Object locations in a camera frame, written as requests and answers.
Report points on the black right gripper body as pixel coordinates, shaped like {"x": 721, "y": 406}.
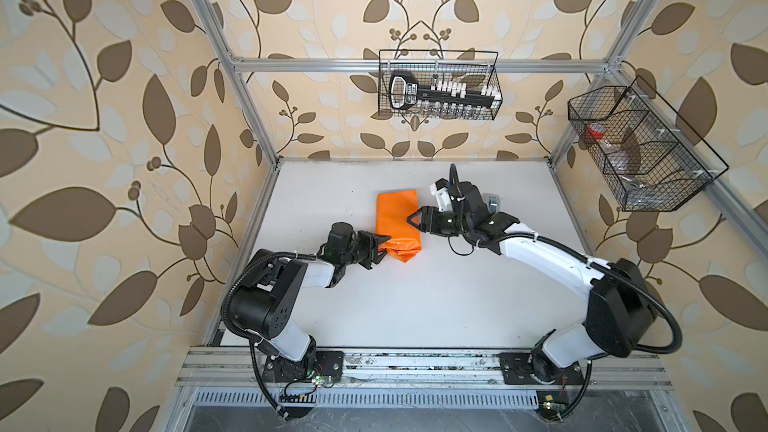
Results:
{"x": 448, "y": 224}

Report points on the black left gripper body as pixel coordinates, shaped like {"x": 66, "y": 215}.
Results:
{"x": 359, "y": 252}

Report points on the orange wrapping paper sheet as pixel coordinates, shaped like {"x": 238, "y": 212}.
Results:
{"x": 392, "y": 209}

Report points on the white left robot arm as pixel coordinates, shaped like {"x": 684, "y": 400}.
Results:
{"x": 259, "y": 305}

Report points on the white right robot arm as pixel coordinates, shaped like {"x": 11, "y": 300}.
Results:
{"x": 616, "y": 314}

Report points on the grey tape dispenser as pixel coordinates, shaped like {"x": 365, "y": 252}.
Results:
{"x": 493, "y": 202}

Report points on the black white tool in basket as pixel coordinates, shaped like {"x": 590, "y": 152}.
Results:
{"x": 404, "y": 91}

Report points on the red capped clear bottle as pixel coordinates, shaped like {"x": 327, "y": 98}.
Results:
{"x": 613, "y": 160}

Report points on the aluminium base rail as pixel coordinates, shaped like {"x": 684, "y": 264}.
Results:
{"x": 425, "y": 368}

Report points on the black wire basket back wall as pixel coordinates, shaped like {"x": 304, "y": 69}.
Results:
{"x": 473, "y": 67}

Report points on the black wire basket wall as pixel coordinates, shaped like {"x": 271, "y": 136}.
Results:
{"x": 473, "y": 67}
{"x": 670, "y": 159}

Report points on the black wire basket right wall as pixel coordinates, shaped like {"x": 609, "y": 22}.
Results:
{"x": 670, "y": 159}

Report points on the aluminium frame post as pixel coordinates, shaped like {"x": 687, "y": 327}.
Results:
{"x": 217, "y": 40}

